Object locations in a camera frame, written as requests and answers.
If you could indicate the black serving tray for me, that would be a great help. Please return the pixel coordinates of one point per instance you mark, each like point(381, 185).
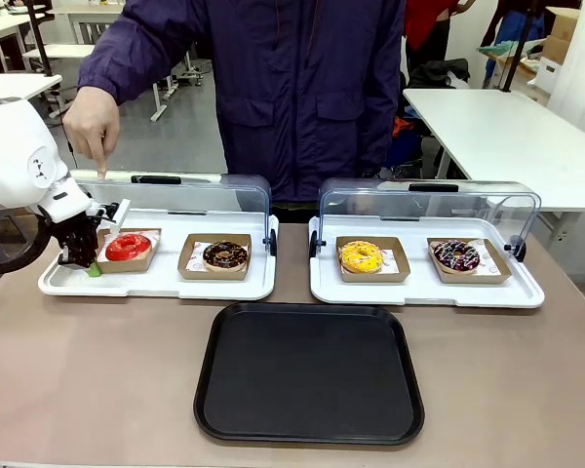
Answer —
point(307, 375)

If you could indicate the large white table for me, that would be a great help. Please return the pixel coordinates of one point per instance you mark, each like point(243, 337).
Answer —
point(507, 136)

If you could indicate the black stand pole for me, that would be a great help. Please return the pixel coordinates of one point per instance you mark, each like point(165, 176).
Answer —
point(514, 53)
point(41, 44)

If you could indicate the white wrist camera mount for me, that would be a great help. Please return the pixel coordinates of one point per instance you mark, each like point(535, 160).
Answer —
point(121, 217)

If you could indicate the chocolate sprinkled donut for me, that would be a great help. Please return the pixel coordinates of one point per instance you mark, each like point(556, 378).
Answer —
point(214, 261)

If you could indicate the white table leg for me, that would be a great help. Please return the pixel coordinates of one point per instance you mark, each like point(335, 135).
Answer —
point(158, 105)

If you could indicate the yellow sprinkled donut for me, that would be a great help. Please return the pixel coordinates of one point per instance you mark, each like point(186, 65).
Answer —
point(351, 263)

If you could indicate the person in blue jacket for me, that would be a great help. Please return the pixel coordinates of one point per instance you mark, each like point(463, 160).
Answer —
point(512, 24)

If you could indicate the black lid hinge knob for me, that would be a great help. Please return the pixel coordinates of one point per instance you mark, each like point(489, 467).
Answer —
point(519, 249)
point(272, 242)
point(314, 244)

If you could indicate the person's right hand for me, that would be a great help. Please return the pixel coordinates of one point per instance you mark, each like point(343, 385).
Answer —
point(90, 122)

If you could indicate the blue and orange clothes pile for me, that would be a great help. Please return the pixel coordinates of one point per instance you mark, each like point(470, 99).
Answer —
point(407, 131)

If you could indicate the clear display case lid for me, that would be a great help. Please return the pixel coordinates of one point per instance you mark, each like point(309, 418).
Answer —
point(200, 195)
point(468, 202)

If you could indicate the white display case base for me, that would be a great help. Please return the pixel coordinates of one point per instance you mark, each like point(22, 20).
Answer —
point(419, 295)
point(166, 287)

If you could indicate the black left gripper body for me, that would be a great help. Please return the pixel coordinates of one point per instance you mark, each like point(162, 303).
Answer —
point(78, 234)

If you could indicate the person in purple jacket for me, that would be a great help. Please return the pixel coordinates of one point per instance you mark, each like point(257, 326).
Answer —
point(297, 97)

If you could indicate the brown cardboard carton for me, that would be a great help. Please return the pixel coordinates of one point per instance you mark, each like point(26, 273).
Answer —
point(563, 39)

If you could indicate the red glazed donut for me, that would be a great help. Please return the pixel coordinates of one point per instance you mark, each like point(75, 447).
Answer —
point(119, 253)

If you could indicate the chocolate donut with white drizzle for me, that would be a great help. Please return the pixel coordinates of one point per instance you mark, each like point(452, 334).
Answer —
point(443, 261)

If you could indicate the right forearm in purple sleeve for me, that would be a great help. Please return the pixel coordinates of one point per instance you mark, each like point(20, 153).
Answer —
point(112, 68)

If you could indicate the white storage box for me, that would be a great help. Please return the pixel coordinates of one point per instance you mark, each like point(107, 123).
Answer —
point(551, 73)

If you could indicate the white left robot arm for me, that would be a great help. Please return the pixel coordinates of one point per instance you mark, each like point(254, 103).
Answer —
point(10, 146)

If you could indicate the person in red top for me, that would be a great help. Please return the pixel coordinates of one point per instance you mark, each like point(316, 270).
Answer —
point(424, 24)

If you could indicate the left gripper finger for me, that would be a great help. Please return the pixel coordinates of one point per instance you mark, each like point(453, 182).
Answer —
point(70, 257)
point(93, 268)

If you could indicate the black bag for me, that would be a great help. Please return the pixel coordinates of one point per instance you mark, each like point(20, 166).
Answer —
point(439, 73)

